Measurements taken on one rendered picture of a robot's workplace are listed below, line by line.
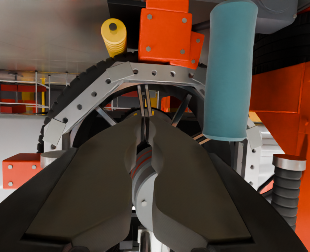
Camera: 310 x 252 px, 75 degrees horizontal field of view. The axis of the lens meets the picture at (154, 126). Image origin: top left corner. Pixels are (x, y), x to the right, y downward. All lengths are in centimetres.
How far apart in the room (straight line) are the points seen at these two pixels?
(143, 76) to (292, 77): 52
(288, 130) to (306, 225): 30
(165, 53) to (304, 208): 61
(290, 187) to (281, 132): 50
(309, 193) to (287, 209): 39
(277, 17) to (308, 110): 29
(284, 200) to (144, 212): 22
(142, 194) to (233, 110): 23
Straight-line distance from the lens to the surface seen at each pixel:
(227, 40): 43
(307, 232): 81
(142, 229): 56
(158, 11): 52
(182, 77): 51
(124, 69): 49
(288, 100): 83
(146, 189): 37
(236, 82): 41
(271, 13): 77
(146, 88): 59
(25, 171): 56
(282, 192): 38
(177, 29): 52
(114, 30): 50
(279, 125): 87
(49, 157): 29
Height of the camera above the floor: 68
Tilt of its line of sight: 5 degrees up
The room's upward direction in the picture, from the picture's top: 177 degrees counter-clockwise
